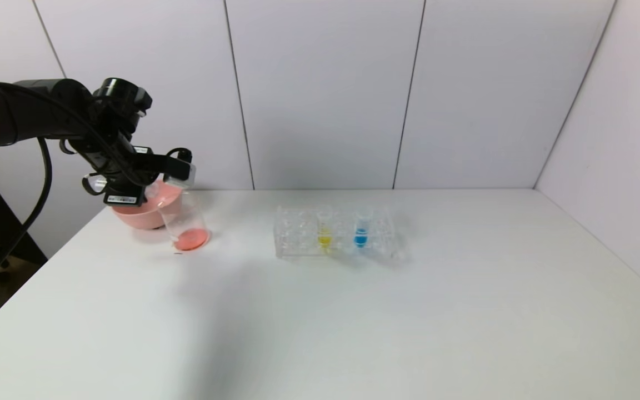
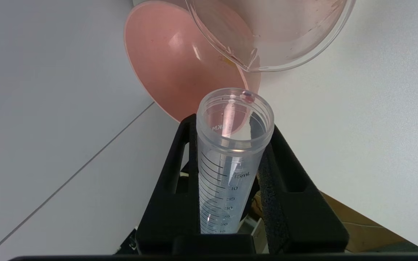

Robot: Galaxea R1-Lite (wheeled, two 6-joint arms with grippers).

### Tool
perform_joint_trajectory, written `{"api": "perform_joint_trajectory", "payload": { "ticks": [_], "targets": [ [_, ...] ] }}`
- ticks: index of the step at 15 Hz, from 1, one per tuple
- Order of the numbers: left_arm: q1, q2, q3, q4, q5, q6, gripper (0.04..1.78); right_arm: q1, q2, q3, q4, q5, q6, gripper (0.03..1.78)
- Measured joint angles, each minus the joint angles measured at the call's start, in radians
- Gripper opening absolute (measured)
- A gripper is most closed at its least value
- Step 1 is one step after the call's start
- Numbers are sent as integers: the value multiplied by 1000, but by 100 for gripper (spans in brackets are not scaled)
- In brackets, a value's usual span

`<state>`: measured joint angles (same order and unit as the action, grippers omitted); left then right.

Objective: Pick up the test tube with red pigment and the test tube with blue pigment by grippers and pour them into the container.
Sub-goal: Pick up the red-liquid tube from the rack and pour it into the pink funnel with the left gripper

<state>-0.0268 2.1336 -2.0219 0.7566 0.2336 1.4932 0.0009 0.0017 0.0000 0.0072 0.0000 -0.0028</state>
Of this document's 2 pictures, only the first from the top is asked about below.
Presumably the test tube with red pigment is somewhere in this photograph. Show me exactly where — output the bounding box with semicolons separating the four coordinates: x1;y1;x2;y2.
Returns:
145;183;175;211

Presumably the test tube with yellow pigment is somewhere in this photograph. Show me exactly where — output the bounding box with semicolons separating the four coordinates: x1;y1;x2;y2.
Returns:
316;206;334;252

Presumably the test tube with blue pigment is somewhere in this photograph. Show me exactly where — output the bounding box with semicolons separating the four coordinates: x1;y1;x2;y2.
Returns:
354;204;373;249

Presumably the clear acrylic test tube rack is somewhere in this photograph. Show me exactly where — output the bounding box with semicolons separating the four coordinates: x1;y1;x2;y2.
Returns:
274;204;396;259

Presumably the clear glass beaker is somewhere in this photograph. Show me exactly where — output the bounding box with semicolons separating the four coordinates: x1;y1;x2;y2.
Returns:
158;192;210;252

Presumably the pink bowl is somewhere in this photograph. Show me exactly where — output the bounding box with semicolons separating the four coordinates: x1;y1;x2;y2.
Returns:
112;181;183;230

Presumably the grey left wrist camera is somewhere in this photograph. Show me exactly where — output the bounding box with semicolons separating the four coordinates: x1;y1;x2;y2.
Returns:
164;160;196;187

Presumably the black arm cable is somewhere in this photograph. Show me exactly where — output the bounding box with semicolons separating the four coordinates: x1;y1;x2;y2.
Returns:
0;138;53;296

